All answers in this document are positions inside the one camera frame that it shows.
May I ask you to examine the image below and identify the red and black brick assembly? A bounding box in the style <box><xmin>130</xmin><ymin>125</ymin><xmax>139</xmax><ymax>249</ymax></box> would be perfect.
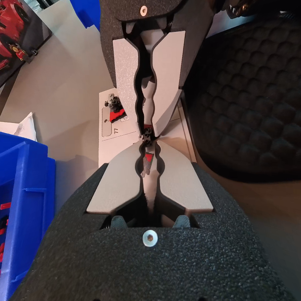
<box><xmin>103</xmin><ymin>93</ymin><xmax>127</xmax><ymax>124</ymax></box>

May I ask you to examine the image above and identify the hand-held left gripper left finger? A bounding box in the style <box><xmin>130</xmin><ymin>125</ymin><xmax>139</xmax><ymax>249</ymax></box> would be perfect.
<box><xmin>86</xmin><ymin>143</ymin><xmax>145</xmax><ymax>215</ymax></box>

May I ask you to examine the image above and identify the white plastic bag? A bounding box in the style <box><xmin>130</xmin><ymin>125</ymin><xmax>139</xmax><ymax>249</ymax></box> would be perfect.
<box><xmin>0</xmin><ymin>111</ymin><xmax>37</xmax><ymax>142</ymax></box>

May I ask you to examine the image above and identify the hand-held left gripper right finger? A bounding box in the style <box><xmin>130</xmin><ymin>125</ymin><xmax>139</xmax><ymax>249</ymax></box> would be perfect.
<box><xmin>156</xmin><ymin>141</ymin><xmax>214</xmax><ymax>215</ymax></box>

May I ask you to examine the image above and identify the black quilted pad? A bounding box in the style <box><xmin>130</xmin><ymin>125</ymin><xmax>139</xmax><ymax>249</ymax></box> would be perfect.
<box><xmin>183</xmin><ymin>11</ymin><xmax>301</xmax><ymax>182</ymax></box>

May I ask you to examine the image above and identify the grey and red brick assembly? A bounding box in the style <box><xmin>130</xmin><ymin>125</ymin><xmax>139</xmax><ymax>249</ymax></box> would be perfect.
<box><xmin>141</xmin><ymin>146</ymin><xmax>156</xmax><ymax>178</ymax></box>

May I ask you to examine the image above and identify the small black brick piece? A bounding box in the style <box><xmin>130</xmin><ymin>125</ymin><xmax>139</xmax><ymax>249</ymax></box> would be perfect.
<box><xmin>138</xmin><ymin>127</ymin><xmax>152</xmax><ymax>147</ymax></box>

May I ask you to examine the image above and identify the blue plastic bin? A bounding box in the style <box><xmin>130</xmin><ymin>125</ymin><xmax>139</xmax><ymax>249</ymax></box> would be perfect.
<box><xmin>0</xmin><ymin>131</ymin><xmax>56</xmax><ymax>301</ymax></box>
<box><xmin>69</xmin><ymin>0</ymin><xmax>101</xmax><ymax>30</ymax></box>

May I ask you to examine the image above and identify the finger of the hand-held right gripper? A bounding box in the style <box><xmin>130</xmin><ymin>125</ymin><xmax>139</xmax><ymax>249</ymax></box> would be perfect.
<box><xmin>113</xmin><ymin>37</ymin><xmax>145</xmax><ymax>140</ymax></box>
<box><xmin>151</xmin><ymin>31</ymin><xmax>187</xmax><ymax>137</ymax></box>

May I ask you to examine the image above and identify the white instruction booklet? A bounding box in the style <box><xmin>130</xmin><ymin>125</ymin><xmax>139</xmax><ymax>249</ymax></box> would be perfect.
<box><xmin>98</xmin><ymin>87</ymin><xmax>197</xmax><ymax>170</ymax></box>

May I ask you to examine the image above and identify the pile of small red bricks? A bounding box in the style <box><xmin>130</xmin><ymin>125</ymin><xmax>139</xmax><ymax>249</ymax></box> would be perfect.
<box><xmin>0</xmin><ymin>202</ymin><xmax>12</xmax><ymax>279</ymax></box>

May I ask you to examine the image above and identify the red toy car box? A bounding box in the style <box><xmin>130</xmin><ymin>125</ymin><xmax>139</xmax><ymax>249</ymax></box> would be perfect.
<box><xmin>0</xmin><ymin>0</ymin><xmax>53</xmax><ymax>82</ymax></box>

